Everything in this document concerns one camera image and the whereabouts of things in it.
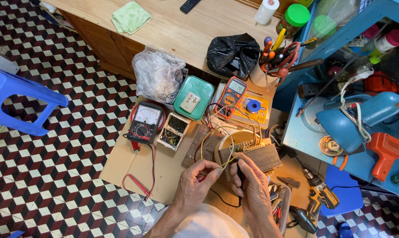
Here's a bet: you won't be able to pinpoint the person's right hand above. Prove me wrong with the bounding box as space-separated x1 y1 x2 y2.
230 154 273 223

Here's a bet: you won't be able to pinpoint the person's left hand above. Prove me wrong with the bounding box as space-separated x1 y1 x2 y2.
172 159 224 216

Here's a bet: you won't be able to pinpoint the black test probe lead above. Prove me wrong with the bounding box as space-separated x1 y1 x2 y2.
209 162 245 209

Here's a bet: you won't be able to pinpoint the yellow transformer wire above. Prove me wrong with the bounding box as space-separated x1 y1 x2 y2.
200 130 240 170

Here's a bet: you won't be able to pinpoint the clear plastic tool box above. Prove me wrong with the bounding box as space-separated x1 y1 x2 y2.
268 180 292 236

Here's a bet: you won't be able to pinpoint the grey metal wedge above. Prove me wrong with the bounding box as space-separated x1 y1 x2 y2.
276 176 301 189

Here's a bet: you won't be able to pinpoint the brown laminated transformer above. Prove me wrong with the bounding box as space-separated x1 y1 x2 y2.
218 140 283 176

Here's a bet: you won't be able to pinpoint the person's white shirt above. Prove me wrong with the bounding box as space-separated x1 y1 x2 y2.
158 203 250 238

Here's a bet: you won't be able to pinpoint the dark wooden block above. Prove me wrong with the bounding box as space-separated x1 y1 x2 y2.
182 124 224 168

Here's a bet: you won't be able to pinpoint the black power tool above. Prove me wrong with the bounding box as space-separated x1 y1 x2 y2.
288 205 318 235

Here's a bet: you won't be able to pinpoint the red analog meter lead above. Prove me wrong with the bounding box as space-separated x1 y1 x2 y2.
122 141 157 202

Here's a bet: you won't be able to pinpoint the cardboard box of components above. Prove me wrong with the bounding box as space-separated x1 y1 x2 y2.
156 112 191 152

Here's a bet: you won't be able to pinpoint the brown cardboard sheet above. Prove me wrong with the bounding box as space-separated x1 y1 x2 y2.
99 95 314 238

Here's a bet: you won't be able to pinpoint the white round tape roll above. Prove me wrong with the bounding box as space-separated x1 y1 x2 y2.
215 130 263 166

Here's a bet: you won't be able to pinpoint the red digital meter lead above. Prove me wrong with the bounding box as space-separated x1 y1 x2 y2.
195 102 221 183

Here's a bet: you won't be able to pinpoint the yellow flat box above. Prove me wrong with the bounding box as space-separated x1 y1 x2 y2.
211 81 271 129

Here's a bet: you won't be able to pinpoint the black analog multimeter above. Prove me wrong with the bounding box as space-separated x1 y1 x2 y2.
126 101 164 145

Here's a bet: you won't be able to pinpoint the small blue plastic stool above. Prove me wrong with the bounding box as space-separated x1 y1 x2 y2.
319 165 364 218

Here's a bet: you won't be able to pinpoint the small round speaker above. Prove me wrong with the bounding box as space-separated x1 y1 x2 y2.
319 135 344 157

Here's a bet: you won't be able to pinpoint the blue solder spool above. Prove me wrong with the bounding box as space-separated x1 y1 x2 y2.
246 99 262 114

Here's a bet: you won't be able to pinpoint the blue slipper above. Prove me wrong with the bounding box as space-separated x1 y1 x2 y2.
338 222 354 238

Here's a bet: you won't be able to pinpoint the green plastic container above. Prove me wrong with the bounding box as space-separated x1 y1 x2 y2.
173 76 215 121

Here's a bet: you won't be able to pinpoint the orange digital multimeter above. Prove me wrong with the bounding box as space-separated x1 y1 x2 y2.
215 76 248 119

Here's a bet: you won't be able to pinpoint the blue metal shelf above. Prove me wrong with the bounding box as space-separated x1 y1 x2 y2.
272 0 399 201

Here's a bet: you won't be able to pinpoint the blue hair dryer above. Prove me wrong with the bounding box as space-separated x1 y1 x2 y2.
316 91 399 154

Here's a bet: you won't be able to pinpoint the white tool cup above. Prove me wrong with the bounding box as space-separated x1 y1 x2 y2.
249 63 279 88

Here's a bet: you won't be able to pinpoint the clear plastic bag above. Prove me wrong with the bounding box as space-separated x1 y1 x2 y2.
132 46 187 104

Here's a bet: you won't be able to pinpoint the orange soldering gun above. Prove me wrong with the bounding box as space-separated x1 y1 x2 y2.
366 132 399 182

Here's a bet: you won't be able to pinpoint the black plastic bag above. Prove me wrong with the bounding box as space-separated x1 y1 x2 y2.
206 33 261 80

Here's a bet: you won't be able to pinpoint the bunch of hand tools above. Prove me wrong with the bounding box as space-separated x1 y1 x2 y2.
258 28 324 92

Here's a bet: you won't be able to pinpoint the wooden cabinet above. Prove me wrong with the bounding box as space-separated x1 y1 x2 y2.
42 0 287 100

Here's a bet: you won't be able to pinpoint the jar with green lid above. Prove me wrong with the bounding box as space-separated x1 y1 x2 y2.
276 4 311 37

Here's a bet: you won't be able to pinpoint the green folded cloth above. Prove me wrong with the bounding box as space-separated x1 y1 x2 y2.
111 1 153 35

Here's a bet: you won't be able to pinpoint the black remote control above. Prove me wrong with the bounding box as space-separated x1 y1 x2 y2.
180 0 202 15

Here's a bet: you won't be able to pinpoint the white paper roll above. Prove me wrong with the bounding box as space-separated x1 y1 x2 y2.
254 0 280 26

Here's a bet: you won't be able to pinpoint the large blue plastic stool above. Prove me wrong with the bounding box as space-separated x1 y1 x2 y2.
0 65 69 137

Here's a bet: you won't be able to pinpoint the yellow cordless drill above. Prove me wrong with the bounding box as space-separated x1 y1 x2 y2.
302 168 341 223

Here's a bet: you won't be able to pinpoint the orange handled pliers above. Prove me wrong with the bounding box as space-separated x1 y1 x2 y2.
332 154 349 172

